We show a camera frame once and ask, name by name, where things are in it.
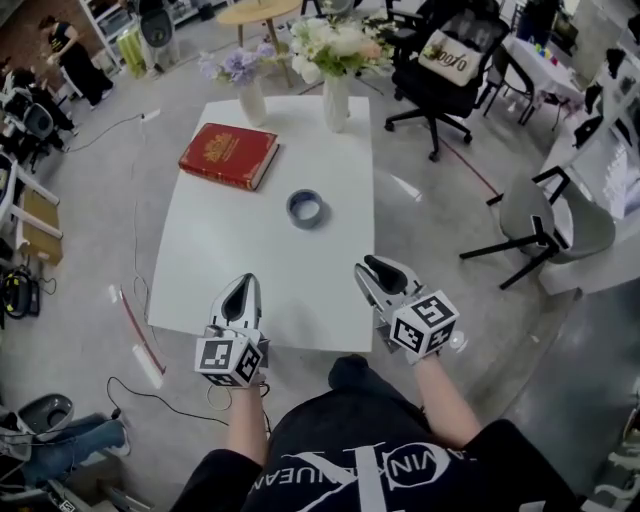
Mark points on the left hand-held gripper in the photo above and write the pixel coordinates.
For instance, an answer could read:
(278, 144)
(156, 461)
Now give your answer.
(220, 355)

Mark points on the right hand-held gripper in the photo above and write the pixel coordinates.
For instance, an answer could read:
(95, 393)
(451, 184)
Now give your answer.
(422, 325)

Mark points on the grey tape roll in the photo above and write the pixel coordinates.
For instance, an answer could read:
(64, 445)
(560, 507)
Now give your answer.
(320, 217)

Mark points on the person's right forearm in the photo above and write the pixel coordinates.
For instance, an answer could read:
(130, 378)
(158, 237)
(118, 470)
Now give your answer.
(445, 400)

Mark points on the person's left forearm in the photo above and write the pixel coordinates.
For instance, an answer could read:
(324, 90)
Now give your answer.
(246, 425)

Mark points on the white rectangular table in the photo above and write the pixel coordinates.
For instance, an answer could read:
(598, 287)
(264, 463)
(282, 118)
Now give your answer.
(225, 240)

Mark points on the red floor strip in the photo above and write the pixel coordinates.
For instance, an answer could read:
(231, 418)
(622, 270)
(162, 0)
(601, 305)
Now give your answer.
(140, 327)

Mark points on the red hardcover book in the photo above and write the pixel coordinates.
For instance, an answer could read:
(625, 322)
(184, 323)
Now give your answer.
(225, 152)

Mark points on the person's black printed shirt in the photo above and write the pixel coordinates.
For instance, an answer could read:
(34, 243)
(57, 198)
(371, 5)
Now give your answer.
(360, 450)

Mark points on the tall white ribbed vase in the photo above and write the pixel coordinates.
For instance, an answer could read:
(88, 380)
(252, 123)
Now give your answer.
(336, 105)

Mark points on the black mesh office chair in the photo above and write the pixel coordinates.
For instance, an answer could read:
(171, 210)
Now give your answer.
(445, 95)

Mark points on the small white vase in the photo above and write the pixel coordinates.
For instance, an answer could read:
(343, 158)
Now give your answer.
(252, 105)

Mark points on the grey chair with black legs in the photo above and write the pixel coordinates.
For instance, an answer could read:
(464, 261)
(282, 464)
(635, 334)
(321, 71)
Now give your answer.
(580, 225)

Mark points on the brown cardboard box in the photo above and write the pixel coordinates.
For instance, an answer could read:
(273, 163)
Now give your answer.
(42, 225)

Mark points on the grey bowl-shaped shell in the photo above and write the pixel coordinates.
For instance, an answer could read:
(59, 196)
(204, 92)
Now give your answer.
(47, 415)

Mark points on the black and yellow vacuum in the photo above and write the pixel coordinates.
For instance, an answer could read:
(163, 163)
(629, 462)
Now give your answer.
(17, 295)

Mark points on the white tote bag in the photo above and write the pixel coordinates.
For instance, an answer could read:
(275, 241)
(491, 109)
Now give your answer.
(450, 57)

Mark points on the white flower bouquet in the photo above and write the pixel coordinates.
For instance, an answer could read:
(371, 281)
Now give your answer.
(335, 47)

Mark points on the purple flower bouquet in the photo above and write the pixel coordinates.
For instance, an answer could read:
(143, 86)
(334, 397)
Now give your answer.
(240, 62)

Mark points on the white desk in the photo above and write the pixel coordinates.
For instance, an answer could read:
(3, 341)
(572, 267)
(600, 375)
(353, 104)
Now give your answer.
(15, 200)

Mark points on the black metal chair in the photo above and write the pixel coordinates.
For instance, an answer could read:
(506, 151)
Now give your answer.
(510, 70)

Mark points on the table with white cloth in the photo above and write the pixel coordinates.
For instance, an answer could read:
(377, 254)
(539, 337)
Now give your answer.
(545, 65)

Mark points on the green bag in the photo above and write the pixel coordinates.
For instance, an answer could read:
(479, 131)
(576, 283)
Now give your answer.
(131, 50)

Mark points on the grey robot shell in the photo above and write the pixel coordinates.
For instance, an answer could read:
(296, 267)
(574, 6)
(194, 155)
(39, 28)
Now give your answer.
(156, 30)

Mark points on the round wooden table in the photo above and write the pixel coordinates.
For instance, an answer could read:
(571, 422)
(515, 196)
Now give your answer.
(250, 12)

